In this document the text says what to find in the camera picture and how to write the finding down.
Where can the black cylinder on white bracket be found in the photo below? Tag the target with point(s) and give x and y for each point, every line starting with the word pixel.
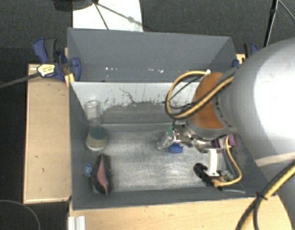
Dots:
pixel 213 159

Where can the clear glass cup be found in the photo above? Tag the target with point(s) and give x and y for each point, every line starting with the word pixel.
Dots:
pixel 93 111

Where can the small speckled grey ball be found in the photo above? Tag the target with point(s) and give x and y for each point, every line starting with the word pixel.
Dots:
pixel 227 175

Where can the small blue block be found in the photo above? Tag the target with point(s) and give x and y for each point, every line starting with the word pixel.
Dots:
pixel 175 149

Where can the black and pink pouch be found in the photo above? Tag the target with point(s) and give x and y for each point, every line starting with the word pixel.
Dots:
pixel 102 174

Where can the small clear blue bottle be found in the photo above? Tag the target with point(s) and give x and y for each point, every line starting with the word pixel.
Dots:
pixel 88 170

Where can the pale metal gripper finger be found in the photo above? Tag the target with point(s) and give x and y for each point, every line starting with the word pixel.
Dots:
pixel 164 145
pixel 167 138

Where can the pale wood board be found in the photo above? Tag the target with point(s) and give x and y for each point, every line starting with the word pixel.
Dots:
pixel 48 140

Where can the purple cloth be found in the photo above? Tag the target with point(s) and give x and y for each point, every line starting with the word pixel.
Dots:
pixel 232 140

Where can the grey metal bin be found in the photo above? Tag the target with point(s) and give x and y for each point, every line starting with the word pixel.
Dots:
pixel 142 54

